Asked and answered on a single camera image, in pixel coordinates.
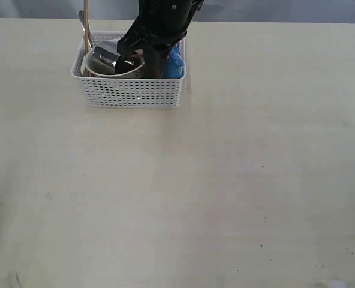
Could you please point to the white perforated plastic basket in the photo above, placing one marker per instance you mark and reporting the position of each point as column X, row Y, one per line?
column 127, row 92

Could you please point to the shiny steel cup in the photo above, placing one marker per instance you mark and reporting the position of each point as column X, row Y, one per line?
column 103, row 61

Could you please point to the blue chips bag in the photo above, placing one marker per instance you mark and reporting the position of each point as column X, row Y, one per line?
column 172, row 67

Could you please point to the wooden chopstick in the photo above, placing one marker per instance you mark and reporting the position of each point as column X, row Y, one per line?
column 86, row 33

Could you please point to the cream ceramic bowl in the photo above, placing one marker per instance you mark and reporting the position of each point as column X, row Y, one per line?
column 124, row 68

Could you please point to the steel fork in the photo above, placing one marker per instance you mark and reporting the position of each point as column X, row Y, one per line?
column 81, row 16

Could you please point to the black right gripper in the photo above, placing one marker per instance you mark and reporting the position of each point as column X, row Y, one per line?
column 160, row 24

